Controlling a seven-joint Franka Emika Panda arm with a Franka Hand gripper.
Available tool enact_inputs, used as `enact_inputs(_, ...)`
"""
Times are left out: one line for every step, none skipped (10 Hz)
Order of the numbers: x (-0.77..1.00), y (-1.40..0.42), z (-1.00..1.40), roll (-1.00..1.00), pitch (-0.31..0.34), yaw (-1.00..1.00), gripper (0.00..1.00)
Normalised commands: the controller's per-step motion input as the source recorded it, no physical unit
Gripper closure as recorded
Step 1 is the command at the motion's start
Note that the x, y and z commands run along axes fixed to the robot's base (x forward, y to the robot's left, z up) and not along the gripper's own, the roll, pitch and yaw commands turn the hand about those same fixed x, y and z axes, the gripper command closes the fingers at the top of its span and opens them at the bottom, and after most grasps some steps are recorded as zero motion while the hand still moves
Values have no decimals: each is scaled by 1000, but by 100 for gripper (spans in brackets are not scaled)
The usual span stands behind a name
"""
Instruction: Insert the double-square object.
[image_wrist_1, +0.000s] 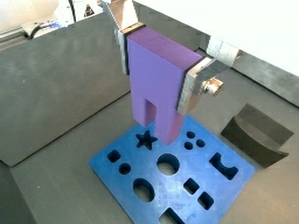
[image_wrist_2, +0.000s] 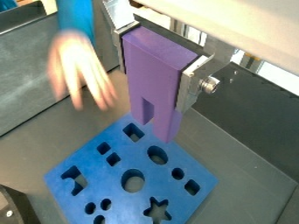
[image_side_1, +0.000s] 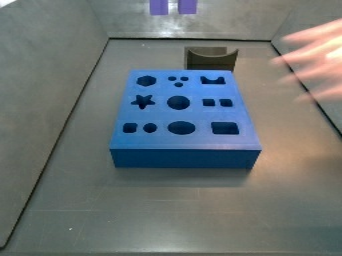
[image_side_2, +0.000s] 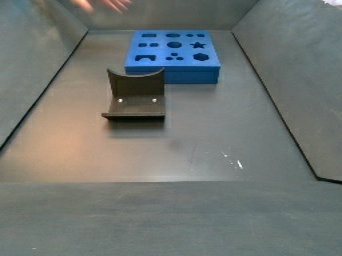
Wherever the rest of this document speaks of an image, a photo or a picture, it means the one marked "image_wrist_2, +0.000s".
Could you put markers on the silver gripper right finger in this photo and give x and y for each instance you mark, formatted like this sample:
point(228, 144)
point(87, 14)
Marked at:
point(197, 76)

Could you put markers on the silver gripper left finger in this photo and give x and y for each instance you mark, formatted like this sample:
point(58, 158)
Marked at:
point(121, 17)

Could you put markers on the purple double-square peg block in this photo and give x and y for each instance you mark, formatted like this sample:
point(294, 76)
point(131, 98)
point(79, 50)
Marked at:
point(155, 61)

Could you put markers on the blue sleeved forearm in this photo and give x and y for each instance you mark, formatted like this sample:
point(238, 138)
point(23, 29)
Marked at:
point(75, 17)

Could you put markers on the blurred human hand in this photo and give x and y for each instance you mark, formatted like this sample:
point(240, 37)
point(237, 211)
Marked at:
point(74, 66)

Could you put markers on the blue shape-sorting board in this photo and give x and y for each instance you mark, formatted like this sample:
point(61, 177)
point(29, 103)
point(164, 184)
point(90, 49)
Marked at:
point(126, 178)

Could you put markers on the black round base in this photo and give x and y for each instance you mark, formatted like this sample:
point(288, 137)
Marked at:
point(17, 210)

